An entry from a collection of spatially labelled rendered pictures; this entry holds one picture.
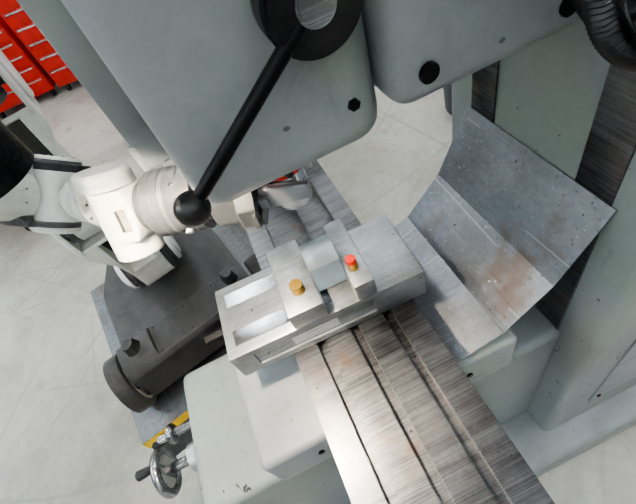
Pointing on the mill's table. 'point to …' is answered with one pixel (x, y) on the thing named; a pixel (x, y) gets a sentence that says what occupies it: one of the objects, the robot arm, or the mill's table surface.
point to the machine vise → (268, 341)
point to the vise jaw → (303, 305)
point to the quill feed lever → (294, 41)
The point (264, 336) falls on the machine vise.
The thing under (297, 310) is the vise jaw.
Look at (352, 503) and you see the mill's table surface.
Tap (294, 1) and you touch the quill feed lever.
